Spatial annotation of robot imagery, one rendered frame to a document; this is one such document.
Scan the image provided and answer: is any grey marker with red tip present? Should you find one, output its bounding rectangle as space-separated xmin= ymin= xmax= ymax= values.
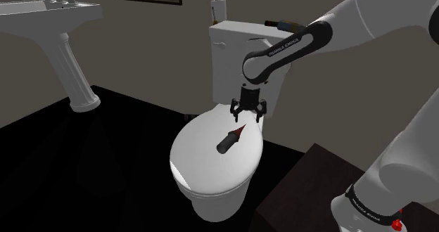
xmin=216 ymin=124 xmax=248 ymax=155

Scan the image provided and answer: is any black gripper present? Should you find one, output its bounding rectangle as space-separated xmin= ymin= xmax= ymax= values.
xmin=229 ymin=86 xmax=268 ymax=124

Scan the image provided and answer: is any white toilet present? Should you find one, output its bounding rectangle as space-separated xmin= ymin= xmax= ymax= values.
xmin=170 ymin=20 xmax=294 ymax=224

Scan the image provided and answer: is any white pedestal sink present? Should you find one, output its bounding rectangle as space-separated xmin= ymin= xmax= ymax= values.
xmin=0 ymin=0 xmax=104 ymax=114

